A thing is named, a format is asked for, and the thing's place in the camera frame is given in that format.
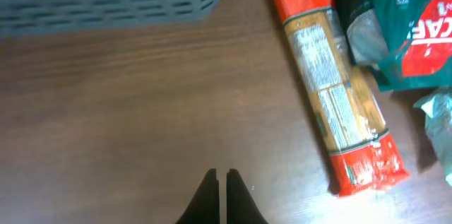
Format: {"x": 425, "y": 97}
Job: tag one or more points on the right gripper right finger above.
{"x": 241, "y": 208}

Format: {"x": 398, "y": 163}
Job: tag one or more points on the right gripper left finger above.
{"x": 204, "y": 207}

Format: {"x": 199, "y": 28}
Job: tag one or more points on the orange spaghetti packet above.
{"x": 360, "y": 146}

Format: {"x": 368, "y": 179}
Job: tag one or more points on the green Nescafe coffee bag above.
{"x": 406, "y": 44}

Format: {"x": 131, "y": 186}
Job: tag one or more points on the pale green crumpled wrapper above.
{"x": 437, "y": 125}

